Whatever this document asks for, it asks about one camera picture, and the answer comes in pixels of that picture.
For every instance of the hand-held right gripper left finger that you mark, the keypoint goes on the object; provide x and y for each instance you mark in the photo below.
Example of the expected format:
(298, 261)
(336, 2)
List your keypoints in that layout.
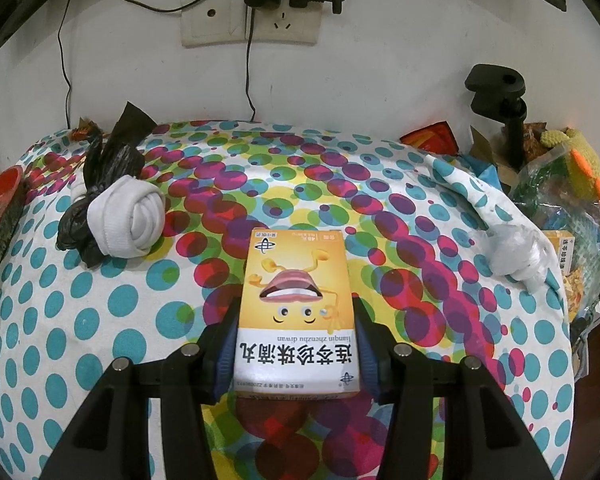
(226, 360)

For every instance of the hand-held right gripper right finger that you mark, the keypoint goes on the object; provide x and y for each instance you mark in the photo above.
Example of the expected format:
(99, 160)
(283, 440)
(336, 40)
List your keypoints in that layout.
(367, 365)

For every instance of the small white sock roll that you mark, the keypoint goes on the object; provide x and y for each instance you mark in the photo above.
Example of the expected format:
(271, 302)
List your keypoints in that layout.
(125, 220)

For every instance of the polka dot tablecloth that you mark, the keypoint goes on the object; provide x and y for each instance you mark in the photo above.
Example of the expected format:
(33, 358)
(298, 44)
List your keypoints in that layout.
(430, 310)

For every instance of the small white plastic bag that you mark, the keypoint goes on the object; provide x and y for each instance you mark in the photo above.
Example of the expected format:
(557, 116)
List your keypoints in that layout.
(515, 255)

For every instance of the black plastic bag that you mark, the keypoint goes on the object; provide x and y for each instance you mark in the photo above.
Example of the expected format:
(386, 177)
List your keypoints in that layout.
(112, 160)

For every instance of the red snack packet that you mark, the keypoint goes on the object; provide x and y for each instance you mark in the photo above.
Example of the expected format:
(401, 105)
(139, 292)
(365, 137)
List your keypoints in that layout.
(430, 139)

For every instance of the brown cardboard piece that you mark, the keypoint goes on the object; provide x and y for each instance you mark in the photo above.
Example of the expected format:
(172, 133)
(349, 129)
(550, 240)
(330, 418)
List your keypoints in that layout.
(485, 147)

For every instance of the clear plastic bag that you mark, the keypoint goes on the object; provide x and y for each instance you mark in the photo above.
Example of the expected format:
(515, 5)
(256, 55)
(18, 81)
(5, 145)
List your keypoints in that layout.
(555, 195)

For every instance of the orange foil wrapper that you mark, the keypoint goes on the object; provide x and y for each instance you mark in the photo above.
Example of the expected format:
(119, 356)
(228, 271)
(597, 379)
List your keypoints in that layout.
(85, 130)

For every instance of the yellow knitted toy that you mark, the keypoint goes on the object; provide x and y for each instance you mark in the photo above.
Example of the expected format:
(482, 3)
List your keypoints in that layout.
(580, 160)

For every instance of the black clamp stand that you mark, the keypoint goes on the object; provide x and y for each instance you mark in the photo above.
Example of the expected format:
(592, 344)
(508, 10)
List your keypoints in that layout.
(495, 90)

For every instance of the white wall socket plate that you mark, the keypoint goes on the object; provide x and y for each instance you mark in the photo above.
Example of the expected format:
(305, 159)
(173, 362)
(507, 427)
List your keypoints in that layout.
(205, 15)

